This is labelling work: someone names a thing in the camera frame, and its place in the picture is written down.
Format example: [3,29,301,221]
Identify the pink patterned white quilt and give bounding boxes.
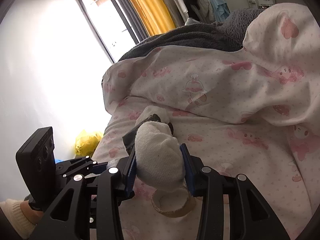
[93,3,319,239]

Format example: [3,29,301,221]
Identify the dark grey fleece blanket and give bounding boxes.
[119,8,263,61]

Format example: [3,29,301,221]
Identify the person left hand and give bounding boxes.
[20,200,44,225]

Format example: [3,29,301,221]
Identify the black crumpled wrapper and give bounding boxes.
[123,114,174,156]

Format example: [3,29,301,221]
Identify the yellow curtain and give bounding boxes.
[130,0,176,36]

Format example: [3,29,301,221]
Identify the hanging clothes on rack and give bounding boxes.
[185,0,231,23]

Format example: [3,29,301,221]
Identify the yellow plastic bag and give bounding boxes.
[74,130,103,158]

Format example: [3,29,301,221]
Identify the cardboard tape ring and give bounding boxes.
[151,182,198,218]

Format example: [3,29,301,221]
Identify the white sock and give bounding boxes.
[135,136,185,192]

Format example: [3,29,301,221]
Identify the grey curtain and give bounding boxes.
[117,0,149,42]

